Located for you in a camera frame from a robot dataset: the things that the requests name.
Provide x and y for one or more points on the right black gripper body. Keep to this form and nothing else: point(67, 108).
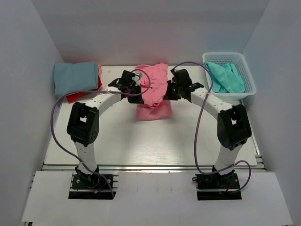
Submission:
point(169, 93)

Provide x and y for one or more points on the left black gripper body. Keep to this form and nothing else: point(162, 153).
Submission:
point(136, 98)

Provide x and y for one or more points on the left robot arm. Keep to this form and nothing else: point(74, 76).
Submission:
point(83, 125)

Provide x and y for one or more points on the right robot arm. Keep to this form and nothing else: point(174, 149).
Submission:
point(233, 127)

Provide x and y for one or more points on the folded light pink t shirt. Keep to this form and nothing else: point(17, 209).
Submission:
point(99, 70)

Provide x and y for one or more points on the teal t shirt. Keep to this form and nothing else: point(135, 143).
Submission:
point(226, 78)

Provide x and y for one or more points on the white plastic basket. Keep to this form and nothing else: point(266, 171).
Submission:
point(238, 60)

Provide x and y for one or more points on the folded blue-grey t shirt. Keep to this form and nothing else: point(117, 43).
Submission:
point(75, 77)

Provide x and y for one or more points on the folded red t shirt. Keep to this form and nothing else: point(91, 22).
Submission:
point(73, 97)

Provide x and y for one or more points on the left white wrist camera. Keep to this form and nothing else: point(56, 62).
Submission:
point(137, 77)

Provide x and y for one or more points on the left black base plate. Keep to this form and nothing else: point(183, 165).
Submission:
point(80, 189)

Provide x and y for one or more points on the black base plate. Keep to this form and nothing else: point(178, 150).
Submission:
point(80, 189)
point(217, 188)

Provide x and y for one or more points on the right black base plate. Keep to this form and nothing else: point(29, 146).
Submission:
point(217, 188)

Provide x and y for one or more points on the aluminium table rail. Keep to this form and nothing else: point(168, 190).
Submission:
point(258, 167)

